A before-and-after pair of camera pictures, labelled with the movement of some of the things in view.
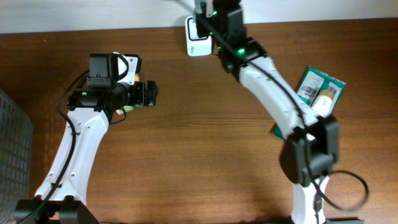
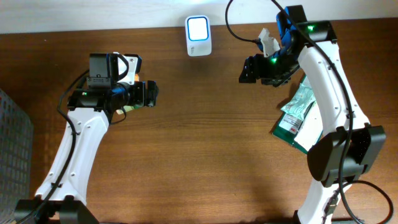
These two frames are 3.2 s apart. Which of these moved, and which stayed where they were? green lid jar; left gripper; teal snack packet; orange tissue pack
Moved: teal snack packet
Stayed: orange tissue pack; left gripper; green lid jar
